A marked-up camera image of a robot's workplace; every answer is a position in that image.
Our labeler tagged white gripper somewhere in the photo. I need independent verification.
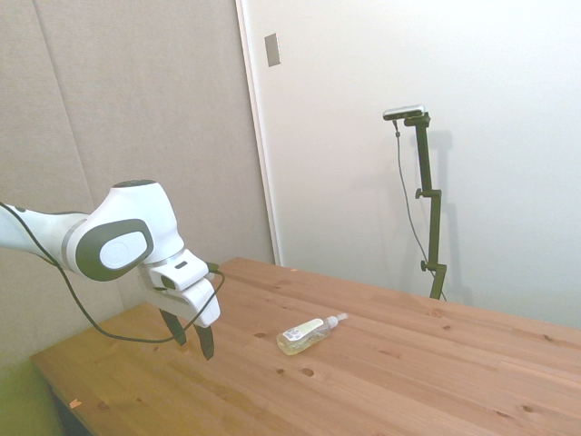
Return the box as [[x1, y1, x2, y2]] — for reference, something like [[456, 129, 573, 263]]
[[137, 250, 222, 362]]

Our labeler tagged yellow-green blurred object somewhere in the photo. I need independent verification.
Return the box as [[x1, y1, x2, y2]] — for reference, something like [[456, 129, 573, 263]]
[[0, 357, 64, 436]]

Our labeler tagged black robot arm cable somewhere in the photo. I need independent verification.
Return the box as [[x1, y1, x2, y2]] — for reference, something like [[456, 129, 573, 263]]
[[0, 201, 226, 344]]

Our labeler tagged white door frame trim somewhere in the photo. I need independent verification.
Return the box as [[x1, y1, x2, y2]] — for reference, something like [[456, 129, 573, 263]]
[[234, 0, 283, 268]]

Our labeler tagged camera on black stand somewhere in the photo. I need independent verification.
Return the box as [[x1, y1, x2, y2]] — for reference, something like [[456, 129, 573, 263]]
[[392, 118, 448, 302]]

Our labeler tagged black jointed camera stand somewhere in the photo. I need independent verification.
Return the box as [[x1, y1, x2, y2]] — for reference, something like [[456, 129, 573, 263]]
[[401, 113, 448, 301]]

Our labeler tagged grey wall switch plate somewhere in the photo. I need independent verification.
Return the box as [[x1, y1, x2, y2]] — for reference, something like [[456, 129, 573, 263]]
[[263, 32, 283, 69]]

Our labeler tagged silver black stand camera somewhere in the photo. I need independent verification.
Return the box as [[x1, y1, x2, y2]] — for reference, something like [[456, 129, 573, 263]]
[[382, 104, 428, 123]]

